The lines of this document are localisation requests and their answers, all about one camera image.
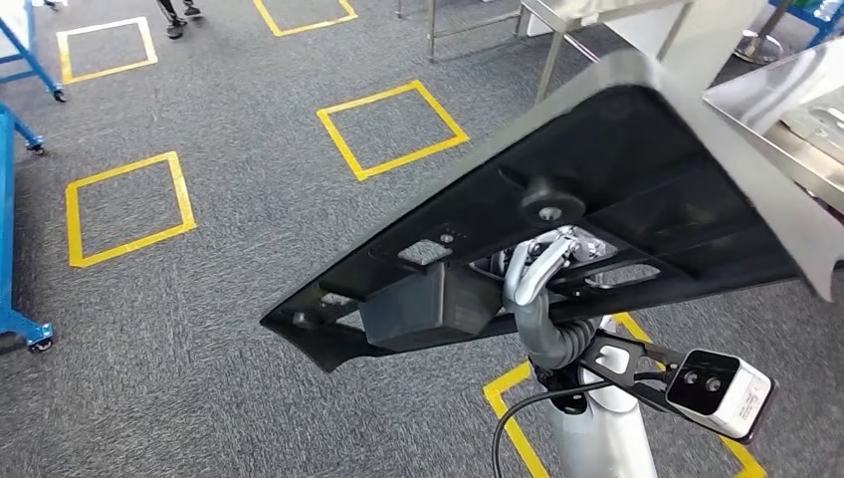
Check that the white panel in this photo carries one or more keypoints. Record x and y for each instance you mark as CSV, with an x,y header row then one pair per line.
x,y
712,26

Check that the person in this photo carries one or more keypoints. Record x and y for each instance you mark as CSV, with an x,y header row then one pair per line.
x,y
175,28

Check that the black plastic plate frame part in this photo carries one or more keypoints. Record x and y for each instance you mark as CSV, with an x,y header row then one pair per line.
x,y
659,158

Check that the steel frame table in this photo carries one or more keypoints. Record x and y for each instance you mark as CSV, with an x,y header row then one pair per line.
x,y
573,10

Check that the blue metal shelf rack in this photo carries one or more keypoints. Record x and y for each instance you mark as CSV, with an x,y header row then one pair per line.
x,y
5,231
33,61
827,23

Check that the metal stanchion with round base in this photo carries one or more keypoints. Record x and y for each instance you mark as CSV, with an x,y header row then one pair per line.
x,y
758,47

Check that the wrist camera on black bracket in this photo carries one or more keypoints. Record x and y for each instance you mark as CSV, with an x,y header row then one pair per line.
x,y
719,392

